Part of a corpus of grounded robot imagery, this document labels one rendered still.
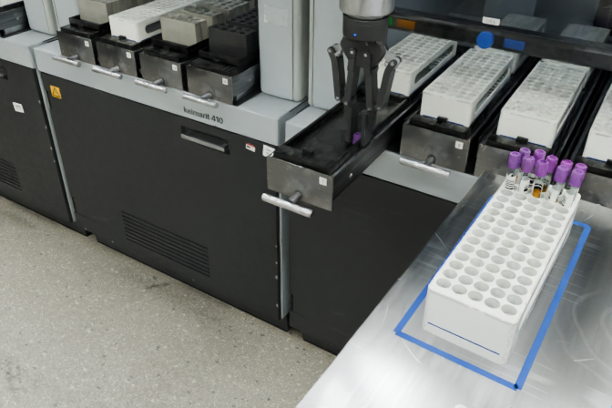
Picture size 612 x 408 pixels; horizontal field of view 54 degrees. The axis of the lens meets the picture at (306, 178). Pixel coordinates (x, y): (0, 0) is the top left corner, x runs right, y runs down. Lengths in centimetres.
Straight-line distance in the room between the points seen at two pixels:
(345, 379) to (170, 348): 120
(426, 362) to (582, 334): 19
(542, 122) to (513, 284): 48
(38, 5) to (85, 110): 35
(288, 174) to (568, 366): 55
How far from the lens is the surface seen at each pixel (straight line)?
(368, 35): 99
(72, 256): 223
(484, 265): 73
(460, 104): 117
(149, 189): 177
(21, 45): 195
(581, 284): 85
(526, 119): 114
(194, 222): 171
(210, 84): 143
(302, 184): 104
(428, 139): 118
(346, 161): 105
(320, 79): 135
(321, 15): 130
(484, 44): 114
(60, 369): 186
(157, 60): 153
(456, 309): 69
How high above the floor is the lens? 134
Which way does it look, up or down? 32 degrees down
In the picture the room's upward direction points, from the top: 1 degrees clockwise
